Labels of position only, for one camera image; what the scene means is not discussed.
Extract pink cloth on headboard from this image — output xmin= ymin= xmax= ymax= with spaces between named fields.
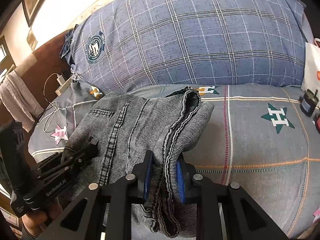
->
xmin=1 ymin=70 xmax=43 ymax=132

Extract blue plaid duvet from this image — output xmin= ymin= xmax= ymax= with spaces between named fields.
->
xmin=60 ymin=0 xmax=306 ymax=93

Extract person left hand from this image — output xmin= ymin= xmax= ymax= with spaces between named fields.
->
xmin=22 ymin=198 xmax=62 ymax=239

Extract white phone charger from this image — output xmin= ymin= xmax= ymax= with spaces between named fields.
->
xmin=57 ymin=74 xmax=65 ymax=85

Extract white charging cable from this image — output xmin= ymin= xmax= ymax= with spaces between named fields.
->
xmin=43 ymin=72 xmax=66 ymax=133

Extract grey star-print pillow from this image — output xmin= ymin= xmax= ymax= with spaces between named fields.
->
xmin=28 ymin=80 xmax=104 ymax=163

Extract grey star-print bed sheet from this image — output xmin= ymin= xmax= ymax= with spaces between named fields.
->
xmin=100 ymin=83 xmax=320 ymax=240

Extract grey washed denim pants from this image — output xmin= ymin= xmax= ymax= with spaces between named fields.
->
xmin=60 ymin=87 xmax=214 ymax=238

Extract small black display device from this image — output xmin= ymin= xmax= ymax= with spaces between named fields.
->
xmin=299 ymin=89 xmax=319 ymax=117

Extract beige power strip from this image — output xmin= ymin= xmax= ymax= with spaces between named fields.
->
xmin=55 ymin=77 xmax=72 ymax=96

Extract white paper shopping bag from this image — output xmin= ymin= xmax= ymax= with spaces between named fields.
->
xmin=302 ymin=38 xmax=320 ymax=98

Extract brown wooden headboard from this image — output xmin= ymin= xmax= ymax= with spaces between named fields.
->
xmin=1 ymin=31 xmax=71 ymax=125

